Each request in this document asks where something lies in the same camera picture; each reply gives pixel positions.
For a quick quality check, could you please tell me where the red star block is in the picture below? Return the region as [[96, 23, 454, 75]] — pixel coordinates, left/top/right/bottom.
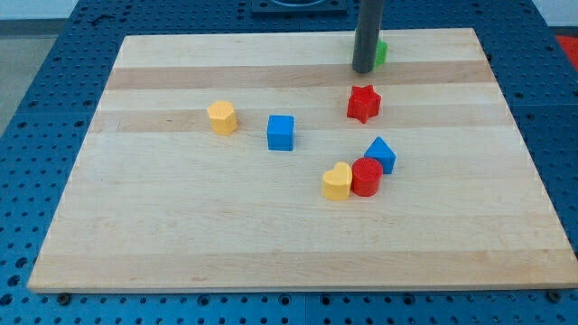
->
[[347, 85, 381, 124]]

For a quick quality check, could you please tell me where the blue cube block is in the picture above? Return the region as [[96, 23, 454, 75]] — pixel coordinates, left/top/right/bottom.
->
[[266, 115, 294, 151]]

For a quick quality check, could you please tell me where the light wooden board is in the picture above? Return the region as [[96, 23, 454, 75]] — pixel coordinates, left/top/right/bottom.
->
[[28, 28, 577, 293]]

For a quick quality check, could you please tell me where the yellow heart block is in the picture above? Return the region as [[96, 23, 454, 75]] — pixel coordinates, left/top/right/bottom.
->
[[322, 162, 352, 200]]

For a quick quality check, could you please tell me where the red cylinder block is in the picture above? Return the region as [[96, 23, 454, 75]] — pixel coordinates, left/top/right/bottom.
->
[[351, 157, 383, 197]]

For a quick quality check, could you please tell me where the yellow hexagon block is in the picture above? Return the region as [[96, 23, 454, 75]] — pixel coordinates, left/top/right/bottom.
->
[[207, 100, 238, 135]]

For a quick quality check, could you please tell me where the blue triangle block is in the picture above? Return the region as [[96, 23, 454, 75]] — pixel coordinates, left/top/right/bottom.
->
[[364, 136, 396, 174]]

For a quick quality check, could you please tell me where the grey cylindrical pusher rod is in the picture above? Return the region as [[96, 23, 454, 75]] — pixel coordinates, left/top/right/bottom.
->
[[351, 0, 385, 74]]

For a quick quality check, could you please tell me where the green block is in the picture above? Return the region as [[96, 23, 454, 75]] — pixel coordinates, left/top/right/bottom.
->
[[374, 39, 388, 68]]

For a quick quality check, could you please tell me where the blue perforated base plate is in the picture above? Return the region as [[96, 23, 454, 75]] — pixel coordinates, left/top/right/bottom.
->
[[1, 1, 577, 324]]

